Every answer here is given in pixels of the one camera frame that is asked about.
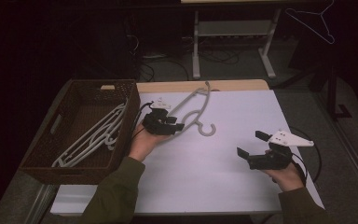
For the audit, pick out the black metal stand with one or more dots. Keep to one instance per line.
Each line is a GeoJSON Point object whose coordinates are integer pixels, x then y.
{"type": "Point", "coordinates": [332, 93]}

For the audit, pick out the person's right hand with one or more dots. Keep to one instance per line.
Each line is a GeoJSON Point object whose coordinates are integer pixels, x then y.
{"type": "Point", "coordinates": [287, 179]}

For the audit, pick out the white metal rack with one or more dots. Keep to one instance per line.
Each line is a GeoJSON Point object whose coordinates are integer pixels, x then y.
{"type": "Point", "coordinates": [230, 28]}

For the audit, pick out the person's left hand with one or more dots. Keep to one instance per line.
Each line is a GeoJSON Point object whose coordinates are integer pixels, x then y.
{"type": "Point", "coordinates": [143, 143]}

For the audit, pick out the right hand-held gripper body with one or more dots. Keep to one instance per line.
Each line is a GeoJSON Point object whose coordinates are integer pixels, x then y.
{"type": "Point", "coordinates": [273, 160]}

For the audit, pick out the metal floor rail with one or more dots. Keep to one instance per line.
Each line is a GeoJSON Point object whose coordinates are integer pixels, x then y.
{"type": "Point", "coordinates": [348, 149]}

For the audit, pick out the brown woven basket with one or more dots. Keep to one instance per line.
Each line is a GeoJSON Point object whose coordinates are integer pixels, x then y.
{"type": "Point", "coordinates": [59, 124]}

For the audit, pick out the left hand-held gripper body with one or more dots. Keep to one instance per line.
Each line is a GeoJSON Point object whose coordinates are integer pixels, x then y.
{"type": "Point", "coordinates": [157, 124]}

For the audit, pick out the grey plastic clothes hanger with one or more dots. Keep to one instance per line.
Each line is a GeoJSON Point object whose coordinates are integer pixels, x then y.
{"type": "Point", "coordinates": [74, 152]}
{"type": "Point", "coordinates": [206, 134]}
{"type": "Point", "coordinates": [90, 145]}
{"type": "Point", "coordinates": [110, 145]}

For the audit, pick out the white table mat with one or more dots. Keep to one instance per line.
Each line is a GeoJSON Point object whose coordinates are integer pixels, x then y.
{"type": "Point", "coordinates": [214, 186]}

